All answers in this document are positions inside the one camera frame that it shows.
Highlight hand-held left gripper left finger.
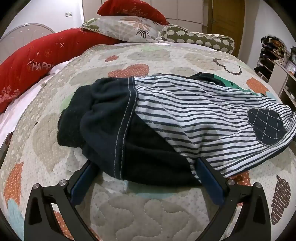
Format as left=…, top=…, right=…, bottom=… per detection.
left=24, top=160, right=100, bottom=241

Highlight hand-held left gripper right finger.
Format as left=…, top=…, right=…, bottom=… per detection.
left=196, top=157, right=271, bottom=241

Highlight striped navy pants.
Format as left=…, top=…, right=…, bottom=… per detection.
left=57, top=72, right=296, bottom=186

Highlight heart patterned quilt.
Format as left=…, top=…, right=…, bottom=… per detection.
left=0, top=43, right=296, bottom=241

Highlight white bed sheet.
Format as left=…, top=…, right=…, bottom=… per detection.
left=0, top=62, right=70, bottom=149

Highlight cluttered shelf unit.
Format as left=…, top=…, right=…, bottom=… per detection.
left=253, top=35, right=296, bottom=106

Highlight green patterned bolster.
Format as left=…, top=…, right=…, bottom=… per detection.
left=160, top=24, right=235, bottom=54

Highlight wooden door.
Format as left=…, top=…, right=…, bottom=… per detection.
left=206, top=0, right=245, bottom=58

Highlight white round fan guard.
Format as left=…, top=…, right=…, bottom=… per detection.
left=0, top=23, right=56, bottom=50

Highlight floral pillow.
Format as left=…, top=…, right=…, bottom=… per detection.
left=80, top=16, right=167, bottom=43

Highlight red pillow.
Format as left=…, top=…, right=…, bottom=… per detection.
left=97, top=0, right=170, bottom=26

